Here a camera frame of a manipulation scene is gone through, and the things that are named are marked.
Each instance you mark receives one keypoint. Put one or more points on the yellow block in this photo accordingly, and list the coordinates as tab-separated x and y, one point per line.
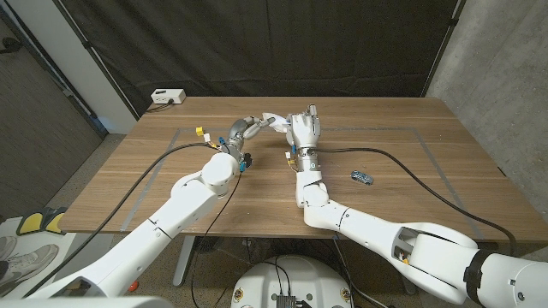
199	131

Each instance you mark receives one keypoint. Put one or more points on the black round fan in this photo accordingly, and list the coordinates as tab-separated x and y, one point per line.
206	244

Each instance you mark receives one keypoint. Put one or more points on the grey table leg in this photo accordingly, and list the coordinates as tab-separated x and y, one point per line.
185	256
406	282

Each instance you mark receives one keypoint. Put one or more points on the orange ball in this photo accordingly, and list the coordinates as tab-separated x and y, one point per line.
134	286

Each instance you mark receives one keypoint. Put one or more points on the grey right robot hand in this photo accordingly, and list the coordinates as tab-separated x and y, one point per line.
304	130

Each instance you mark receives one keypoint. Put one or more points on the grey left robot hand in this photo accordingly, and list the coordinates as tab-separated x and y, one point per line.
240	132

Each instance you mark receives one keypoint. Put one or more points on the white power strip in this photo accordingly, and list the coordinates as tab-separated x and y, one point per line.
168	96

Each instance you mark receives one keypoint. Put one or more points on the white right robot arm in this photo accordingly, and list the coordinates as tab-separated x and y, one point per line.
406	244

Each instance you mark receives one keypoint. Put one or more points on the black box on torso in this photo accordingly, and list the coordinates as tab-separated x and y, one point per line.
287	301

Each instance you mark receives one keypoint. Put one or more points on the yellow and black foot pedal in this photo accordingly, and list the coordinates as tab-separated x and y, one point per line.
32	222

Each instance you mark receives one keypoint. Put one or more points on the grey sneaker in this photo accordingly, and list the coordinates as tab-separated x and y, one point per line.
6	246
30	261

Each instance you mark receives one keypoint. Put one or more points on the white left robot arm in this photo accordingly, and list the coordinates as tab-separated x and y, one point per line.
171	218

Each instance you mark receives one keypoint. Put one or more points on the blue toy car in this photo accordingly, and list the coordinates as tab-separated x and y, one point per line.
361	177

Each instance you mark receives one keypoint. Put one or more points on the grey tape outline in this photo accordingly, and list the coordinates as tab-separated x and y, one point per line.
342	128

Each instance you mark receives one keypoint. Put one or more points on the black backdrop curtain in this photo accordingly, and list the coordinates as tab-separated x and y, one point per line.
274	43

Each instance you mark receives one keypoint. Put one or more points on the black backdrop stand pole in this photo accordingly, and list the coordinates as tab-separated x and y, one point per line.
445	43
98	60

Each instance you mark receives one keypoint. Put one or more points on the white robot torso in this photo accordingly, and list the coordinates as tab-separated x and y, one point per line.
295	278

